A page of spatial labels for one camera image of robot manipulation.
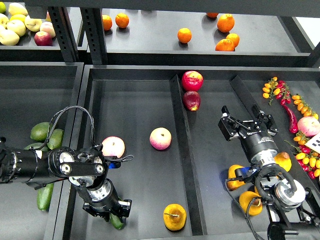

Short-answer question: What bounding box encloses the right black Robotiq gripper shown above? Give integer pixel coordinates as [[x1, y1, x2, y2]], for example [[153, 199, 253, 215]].
[[218, 104, 279, 164]]

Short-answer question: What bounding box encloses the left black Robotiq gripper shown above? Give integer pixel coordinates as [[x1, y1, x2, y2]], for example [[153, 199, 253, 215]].
[[82, 178, 132, 223]]

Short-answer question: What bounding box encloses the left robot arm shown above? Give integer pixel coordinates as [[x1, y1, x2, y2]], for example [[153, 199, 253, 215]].
[[0, 128, 134, 223]]

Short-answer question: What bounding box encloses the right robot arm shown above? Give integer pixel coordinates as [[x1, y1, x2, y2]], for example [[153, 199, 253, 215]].
[[218, 105, 320, 240]]

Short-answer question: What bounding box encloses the yellow pear by divider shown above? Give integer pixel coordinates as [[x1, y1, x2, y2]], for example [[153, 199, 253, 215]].
[[274, 152, 292, 172]]

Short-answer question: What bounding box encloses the green avocado under pile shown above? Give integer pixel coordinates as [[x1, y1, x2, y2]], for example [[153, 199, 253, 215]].
[[24, 142, 50, 152]]

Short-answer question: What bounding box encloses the pale yellow pear front left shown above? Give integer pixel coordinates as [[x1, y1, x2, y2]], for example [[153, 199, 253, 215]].
[[0, 29, 20, 46]]

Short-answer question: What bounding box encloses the red chili pepper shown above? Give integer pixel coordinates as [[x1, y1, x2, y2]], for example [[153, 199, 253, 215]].
[[282, 105, 298, 134]]

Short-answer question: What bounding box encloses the cherry tomato bunch top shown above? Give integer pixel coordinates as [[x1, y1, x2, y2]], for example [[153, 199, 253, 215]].
[[262, 76, 291, 106]]

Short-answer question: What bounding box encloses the cherry tomato bunch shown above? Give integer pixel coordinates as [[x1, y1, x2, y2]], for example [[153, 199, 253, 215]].
[[262, 76, 291, 106], [287, 131, 320, 180]]

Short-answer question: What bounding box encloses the pink apple left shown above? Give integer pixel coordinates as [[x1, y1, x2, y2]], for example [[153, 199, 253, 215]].
[[101, 136, 125, 158]]

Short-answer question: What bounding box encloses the pink apple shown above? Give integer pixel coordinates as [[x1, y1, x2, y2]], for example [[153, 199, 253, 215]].
[[149, 127, 172, 151], [101, 136, 125, 158]]

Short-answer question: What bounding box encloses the orange cherry tomato vine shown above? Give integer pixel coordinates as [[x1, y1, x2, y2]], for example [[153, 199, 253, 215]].
[[291, 94, 319, 120]]

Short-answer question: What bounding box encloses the pink apple right tray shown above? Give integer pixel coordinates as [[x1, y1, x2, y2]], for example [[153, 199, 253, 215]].
[[297, 116, 320, 137]]

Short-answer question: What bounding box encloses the dark red apple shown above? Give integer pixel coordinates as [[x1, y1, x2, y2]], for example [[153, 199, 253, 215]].
[[182, 91, 201, 112]]

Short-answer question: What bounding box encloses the black white marker card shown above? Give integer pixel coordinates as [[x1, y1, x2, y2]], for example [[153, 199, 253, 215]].
[[305, 133, 320, 153]]

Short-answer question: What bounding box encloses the cherry tomato bunch bottom right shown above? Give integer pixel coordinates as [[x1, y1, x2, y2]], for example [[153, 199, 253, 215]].
[[287, 131, 320, 180]]

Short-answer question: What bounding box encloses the bright red apple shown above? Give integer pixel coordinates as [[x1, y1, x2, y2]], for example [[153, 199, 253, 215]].
[[181, 70, 204, 92]]

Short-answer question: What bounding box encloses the black middle tray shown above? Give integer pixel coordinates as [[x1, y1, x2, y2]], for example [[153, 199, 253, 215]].
[[63, 65, 320, 240]]

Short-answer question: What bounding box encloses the black tray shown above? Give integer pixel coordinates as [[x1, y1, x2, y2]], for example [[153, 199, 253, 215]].
[[0, 62, 84, 240], [63, 65, 320, 240]]

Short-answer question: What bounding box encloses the pink apple centre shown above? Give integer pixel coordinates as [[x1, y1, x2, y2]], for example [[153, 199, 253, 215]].
[[149, 127, 172, 151]]

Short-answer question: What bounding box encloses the orange on shelf behind front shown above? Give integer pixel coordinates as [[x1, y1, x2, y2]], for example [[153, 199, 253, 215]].
[[226, 33, 240, 48]]

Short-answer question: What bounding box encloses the large orange on shelf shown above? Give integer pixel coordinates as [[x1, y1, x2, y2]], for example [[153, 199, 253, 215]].
[[217, 13, 235, 33]]

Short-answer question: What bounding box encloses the orange on shelf centre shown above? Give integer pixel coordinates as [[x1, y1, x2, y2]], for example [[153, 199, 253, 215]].
[[177, 27, 192, 44]]

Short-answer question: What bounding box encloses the orange under top shelf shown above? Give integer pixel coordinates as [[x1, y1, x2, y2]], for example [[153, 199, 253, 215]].
[[206, 12, 219, 18]]

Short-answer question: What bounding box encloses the black left tray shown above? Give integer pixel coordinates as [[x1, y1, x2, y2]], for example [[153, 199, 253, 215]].
[[0, 62, 84, 240]]

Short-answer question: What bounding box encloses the red apple on left shelf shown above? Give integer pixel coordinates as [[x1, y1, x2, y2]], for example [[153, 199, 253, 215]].
[[34, 31, 53, 46]]

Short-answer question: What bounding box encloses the orange on shelf left edge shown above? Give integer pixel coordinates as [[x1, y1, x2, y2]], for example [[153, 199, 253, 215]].
[[102, 14, 113, 31]]

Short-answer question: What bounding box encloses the pale peach on left shelf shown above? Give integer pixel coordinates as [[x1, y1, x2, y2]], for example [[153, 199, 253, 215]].
[[40, 21, 56, 39]]

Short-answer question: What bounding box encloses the pale yellow apple with stem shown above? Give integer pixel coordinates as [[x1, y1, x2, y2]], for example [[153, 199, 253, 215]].
[[24, 15, 43, 32]]

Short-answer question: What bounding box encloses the black shelf upright post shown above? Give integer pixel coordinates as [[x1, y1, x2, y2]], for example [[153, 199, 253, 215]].
[[80, 7, 108, 65]]

